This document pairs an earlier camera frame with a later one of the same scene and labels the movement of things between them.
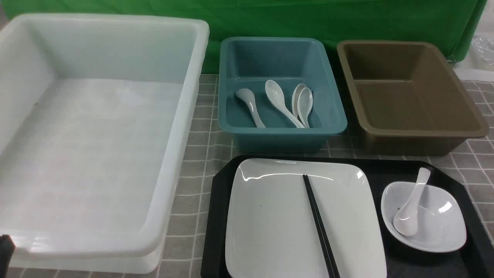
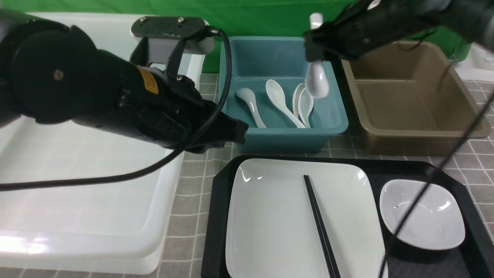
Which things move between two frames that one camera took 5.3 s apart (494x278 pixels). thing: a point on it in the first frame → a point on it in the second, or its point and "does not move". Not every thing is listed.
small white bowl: (441, 225) does not move
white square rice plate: (270, 230) does not move
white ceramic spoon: (405, 220) → (317, 81)
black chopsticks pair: (326, 246) does not move
